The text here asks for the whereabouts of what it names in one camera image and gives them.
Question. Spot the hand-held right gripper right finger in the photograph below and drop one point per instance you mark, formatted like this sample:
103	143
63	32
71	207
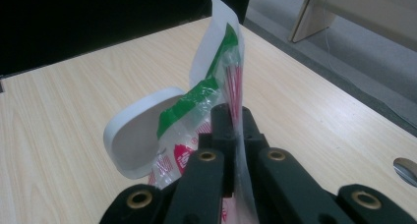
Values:
275	178

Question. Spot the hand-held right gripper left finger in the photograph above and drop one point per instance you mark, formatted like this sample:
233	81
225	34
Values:
209	178

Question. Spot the pink and white plastic bag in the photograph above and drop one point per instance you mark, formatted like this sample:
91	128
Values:
183	132

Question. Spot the wooden furniture leg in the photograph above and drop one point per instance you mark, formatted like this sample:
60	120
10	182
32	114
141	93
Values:
311	17

